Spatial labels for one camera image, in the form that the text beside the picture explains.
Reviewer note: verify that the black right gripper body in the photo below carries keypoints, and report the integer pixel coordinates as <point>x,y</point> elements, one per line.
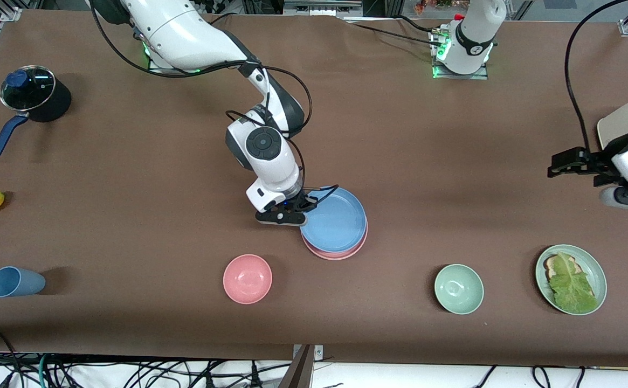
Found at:
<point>298,203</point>

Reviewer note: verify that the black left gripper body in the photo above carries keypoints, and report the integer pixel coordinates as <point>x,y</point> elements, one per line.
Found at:
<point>598,161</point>

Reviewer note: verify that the blue plate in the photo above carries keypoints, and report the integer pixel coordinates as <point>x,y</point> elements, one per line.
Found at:
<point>338,218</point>

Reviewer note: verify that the pink plate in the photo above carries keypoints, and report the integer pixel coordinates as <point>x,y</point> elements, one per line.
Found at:
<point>340,256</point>

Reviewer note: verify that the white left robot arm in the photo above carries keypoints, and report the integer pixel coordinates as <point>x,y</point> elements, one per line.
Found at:
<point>475,32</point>

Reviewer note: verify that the beige toaster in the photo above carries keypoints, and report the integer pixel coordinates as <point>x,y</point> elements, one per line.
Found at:
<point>623,121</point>

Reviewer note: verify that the small pink bowl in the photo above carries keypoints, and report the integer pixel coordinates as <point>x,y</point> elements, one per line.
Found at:
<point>247,279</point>

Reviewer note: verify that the bread slice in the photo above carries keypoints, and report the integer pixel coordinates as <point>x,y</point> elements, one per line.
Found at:
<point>550,264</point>

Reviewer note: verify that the green plate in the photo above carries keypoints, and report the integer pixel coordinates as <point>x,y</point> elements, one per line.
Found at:
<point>594,269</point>

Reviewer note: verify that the green lettuce leaf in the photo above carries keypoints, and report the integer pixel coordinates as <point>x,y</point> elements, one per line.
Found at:
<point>572,285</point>

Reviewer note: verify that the small green bowl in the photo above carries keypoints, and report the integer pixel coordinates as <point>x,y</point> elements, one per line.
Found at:
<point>459,289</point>

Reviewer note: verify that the brown diagonal bar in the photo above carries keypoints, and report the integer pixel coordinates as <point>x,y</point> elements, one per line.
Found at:
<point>298,372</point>

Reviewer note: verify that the glass lid with blue knob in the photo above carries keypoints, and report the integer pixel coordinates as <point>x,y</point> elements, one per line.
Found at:
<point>33,94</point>

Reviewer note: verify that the blue cup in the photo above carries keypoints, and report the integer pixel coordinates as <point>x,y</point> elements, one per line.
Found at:
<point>14,282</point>

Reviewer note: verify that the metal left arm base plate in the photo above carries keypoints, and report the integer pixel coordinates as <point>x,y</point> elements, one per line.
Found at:
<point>459,77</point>

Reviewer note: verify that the metal table edge bracket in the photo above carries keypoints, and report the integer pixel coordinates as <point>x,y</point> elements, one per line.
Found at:
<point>318,353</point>

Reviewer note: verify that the silver aluminium frame rail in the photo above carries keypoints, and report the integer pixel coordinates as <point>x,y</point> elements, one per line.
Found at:
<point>319,8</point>

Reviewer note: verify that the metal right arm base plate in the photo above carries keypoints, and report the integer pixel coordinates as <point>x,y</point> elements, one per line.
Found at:
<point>151,64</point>

